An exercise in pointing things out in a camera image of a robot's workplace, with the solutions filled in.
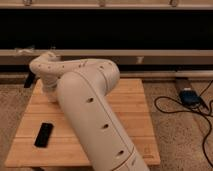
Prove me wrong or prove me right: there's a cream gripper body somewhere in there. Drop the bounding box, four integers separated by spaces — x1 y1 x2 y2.
42 85 57 103

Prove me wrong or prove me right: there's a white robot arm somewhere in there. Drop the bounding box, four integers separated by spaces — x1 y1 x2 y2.
30 52 150 171

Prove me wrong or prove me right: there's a black remote control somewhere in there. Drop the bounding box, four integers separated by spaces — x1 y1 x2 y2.
34 123 53 148

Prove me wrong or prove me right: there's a wooden table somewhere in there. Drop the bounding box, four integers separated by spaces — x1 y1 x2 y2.
5 79 160 168

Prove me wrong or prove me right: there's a blue power adapter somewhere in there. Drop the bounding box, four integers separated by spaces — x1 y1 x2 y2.
179 90 200 106

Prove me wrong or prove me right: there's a grey shelf rail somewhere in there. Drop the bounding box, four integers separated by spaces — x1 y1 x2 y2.
0 49 213 65

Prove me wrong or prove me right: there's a black cable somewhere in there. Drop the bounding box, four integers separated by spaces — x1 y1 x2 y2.
153 79 213 168

